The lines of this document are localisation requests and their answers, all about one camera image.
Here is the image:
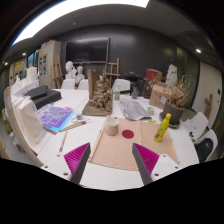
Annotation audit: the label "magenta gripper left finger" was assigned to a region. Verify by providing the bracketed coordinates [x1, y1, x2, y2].
[64, 143, 91, 184]

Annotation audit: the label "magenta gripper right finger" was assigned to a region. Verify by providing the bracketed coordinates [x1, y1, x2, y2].
[132, 143, 159, 185]

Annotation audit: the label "wooden paintbrush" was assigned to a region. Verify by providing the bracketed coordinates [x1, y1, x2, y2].
[58, 131, 68, 155]

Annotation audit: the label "yellow plastic bottle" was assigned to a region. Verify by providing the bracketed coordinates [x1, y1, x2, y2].
[154, 113, 171, 142]

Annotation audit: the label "beige ceramic cup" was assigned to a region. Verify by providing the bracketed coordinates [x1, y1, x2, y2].
[105, 118, 119, 136]

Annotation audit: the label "colourful purple painting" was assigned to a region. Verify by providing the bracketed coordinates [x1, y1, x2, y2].
[37, 103, 74, 133]

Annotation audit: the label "small white cup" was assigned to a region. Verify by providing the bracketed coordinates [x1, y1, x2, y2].
[147, 107, 155, 115]

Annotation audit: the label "folded newspaper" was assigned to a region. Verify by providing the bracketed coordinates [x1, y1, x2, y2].
[119, 100, 150, 120]

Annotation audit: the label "white chair right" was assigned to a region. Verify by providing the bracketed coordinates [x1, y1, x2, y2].
[184, 112, 218, 161]

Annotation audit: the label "white chair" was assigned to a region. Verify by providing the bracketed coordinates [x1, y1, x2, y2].
[112, 79, 130, 94]
[184, 112, 218, 161]

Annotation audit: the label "brown sculpture on board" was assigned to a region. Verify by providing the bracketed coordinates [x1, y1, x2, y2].
[82, 69, 113, 116]

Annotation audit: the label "clear green-label bottle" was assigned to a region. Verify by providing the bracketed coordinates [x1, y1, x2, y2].
[114, 83, 120, 100]

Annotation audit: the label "cardboard box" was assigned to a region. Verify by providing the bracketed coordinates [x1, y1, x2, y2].
[149, 85, 171, 109]

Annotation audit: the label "potted dried plant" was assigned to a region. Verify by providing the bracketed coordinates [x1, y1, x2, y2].
[161, 76, 190, 126]

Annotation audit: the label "white canvas boards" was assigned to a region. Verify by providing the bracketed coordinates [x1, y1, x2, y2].
[4, 87, 46, 160]

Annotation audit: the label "black flat box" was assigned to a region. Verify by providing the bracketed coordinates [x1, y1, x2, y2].
[26, 85, 61, 109]

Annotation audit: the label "white chair far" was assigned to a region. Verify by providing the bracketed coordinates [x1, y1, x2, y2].
[112, 79, 130, 94]

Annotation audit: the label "white plaster bust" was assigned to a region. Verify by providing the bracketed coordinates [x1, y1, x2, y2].
[65, 61, 77, 79]

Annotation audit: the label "wooden easel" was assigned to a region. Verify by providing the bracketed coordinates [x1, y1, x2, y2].
[104, 59, 120, 83]

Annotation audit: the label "wall television screen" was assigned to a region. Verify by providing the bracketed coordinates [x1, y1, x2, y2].
[66, 37, 110, 64]

